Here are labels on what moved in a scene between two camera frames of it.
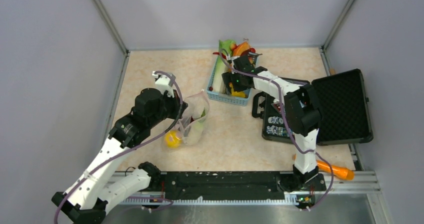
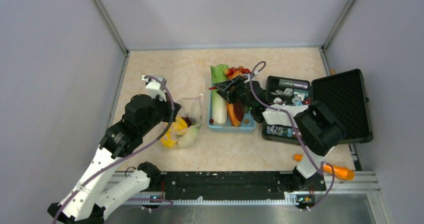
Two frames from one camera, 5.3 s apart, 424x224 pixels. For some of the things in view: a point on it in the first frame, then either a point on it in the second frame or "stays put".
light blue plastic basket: (223, 97) → (246, 126)
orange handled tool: (344, 173) stays put
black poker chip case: (345, 117) stays put
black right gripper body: (236, 81) → (241, 92)
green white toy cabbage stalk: (224, 47) → (219, 105)
